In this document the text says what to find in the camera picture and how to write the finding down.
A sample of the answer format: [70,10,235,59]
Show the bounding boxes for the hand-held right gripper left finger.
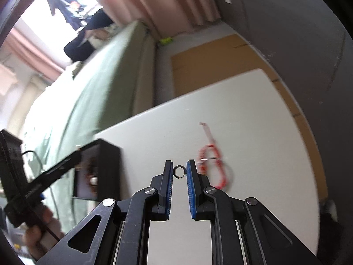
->
[36,160,174,265]

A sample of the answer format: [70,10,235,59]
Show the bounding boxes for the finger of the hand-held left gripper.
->
[25,148,83,199]

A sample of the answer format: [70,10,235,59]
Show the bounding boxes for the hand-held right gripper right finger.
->
[186,159,323,265]

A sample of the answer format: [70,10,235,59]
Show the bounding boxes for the brown bead bracelet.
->
[85,156,99,196]

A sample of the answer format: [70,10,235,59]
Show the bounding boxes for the black box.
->
[71,138,122,201]

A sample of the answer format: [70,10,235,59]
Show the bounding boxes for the person's left hand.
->
[23,206,63,260]

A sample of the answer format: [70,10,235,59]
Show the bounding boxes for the bed with green sheet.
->
[23,19,155,227]

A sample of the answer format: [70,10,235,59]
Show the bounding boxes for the narrow pink curtain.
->
[6,29,66,82]

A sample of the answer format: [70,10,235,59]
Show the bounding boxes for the dark clothes pile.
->
[63,8,115,62]

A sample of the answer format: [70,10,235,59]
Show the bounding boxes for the flat cardboard sheet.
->
[171,33,326,203]

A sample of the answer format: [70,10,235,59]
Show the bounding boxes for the beige bundle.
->
[88,25,119,47]

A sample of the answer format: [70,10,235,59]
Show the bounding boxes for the hanging clothes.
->
[45,0,86,31]

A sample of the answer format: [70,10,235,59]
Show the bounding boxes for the wide pink curtain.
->
[91,0,221,38]

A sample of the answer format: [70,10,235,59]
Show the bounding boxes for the red string bracelet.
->
[198,121,230,191]

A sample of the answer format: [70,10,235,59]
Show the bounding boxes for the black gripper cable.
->
[21,150,62,243]

